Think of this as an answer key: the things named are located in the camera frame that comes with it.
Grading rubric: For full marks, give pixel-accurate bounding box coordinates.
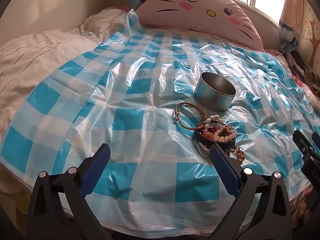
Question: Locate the brown braided cord bracelet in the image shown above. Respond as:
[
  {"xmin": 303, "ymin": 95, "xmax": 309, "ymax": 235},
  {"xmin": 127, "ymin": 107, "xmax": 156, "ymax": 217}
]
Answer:
[{"xmin": 174, "ymin": 102, "xmax": 208, "ymax": 131}]

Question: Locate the pink cat face pillow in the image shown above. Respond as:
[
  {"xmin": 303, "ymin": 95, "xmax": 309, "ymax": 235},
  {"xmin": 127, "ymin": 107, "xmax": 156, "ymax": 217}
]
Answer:
[{"xmin": 135, "ymin": 0, "xmax": 264, "ymax": 52}]

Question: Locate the pink print curtain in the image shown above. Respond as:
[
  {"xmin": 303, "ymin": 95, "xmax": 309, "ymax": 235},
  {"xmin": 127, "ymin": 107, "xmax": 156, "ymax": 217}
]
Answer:
[{"xmin": 277, "ymin": 0, "xmax": 308, "ymax": 49}]

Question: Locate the blue checked plastic sheet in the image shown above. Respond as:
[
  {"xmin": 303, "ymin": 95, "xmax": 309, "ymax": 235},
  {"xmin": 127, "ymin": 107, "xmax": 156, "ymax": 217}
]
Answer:
[{"xmin": 0, "ymin": 9, "xmax": 320, "ymax": 232}]

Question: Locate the round metal tin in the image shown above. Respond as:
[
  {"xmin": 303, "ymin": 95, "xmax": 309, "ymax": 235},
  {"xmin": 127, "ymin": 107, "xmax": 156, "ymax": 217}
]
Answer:
[{"xmin": 194, "ymin": 72, "xmax": 237, "ymax": 112}]

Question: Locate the silver bangle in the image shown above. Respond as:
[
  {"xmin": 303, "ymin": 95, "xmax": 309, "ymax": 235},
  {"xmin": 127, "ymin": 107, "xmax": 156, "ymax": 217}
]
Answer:
[{"xmin": 197, "ymin": 142, "xmax": 215, "ymax": 159}]

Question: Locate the red bead bracelet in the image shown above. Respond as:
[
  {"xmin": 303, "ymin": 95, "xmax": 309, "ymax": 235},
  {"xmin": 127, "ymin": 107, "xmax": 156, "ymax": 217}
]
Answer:
[{"xmin": 207, "ymin": 127, "xmax": 229, "ymax": 137}]

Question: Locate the black band bracelet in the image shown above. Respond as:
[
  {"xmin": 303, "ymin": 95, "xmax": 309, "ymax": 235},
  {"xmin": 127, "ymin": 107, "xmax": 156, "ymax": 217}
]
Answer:
[{"xmin": 194, "ymin": 128, "xmax": 236, "ymax": 152}]

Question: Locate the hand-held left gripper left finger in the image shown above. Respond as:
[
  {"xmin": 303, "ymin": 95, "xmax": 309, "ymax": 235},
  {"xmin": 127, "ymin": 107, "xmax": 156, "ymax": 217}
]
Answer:
[{"xmin": 26, "ymin": 143, "xmax": 113, "ymax": 240}]

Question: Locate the amber bead bracelet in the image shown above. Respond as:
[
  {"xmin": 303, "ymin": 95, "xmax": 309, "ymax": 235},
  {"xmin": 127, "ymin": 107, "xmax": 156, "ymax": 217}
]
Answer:
[{"xmin": 197, "ymin": 125, "xmax": 245, "ymax": 165}]

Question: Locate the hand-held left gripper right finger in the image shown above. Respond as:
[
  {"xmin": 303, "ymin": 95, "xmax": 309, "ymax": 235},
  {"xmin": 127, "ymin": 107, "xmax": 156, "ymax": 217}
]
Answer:
[{"xmin": 209, "ymin": 143, "xmax": 293, "ymax": 240}]

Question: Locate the tree wall sticker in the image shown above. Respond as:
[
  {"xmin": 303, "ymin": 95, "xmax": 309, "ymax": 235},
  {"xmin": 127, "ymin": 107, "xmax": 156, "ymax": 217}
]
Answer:
[{"xmin": 297, "ymin": 0, "xmax": 320, "ymax": 68}]

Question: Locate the white striped quilt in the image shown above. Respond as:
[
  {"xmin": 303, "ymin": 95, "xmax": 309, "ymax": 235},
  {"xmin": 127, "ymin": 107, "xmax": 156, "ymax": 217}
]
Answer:
[{"xmin": 0, "ymin": 7, "xmax": 131, "ymax": 143}]

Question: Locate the pile of clothes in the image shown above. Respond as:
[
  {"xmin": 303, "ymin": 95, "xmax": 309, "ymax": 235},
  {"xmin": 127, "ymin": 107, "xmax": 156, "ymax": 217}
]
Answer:
[{"xmin": 275, "ymin": 47, "xmax": 320, "ymax": 99}]

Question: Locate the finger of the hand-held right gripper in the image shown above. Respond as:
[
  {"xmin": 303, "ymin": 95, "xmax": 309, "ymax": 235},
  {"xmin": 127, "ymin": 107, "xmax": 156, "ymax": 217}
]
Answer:
[
  {"xmin": 292, "ymin": 129, "xmax": 316, "ymax": 162},
  {"xmin": 311, "ymin": 131, "xmax": 320, "ymax": 155}
]

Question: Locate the white bead bracelet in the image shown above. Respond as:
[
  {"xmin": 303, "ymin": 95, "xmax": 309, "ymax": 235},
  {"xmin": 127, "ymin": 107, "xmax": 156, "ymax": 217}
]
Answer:
[{"xmin": 200, "ymin": 114, "xmax": 227, "ymax": 140}]

